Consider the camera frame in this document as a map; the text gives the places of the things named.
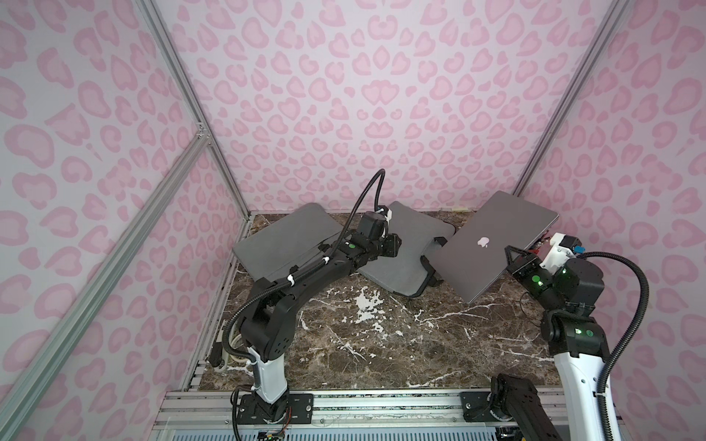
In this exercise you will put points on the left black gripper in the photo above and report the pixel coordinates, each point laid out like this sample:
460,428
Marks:
392,245

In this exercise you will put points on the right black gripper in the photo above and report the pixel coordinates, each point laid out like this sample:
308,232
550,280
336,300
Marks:
521,262

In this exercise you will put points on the grey laptop bag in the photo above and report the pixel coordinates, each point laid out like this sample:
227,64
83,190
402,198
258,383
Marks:
291,241
410,272

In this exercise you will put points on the black laptop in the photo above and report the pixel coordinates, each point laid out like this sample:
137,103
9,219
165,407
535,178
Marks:
474,258

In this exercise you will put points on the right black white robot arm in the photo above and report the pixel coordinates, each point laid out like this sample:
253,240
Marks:
578,345

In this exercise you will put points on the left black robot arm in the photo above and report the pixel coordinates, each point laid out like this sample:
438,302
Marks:
263,328

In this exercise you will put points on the beige power strip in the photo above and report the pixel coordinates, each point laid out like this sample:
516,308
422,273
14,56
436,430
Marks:
219,357

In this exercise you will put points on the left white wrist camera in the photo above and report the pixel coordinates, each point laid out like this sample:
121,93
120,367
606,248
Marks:
385,212

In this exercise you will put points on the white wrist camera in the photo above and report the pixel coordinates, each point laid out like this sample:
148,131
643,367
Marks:
563,248
385,212

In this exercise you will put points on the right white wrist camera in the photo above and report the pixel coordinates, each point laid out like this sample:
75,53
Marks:
563,248

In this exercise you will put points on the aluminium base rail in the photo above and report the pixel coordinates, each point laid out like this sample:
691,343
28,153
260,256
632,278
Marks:
415,414

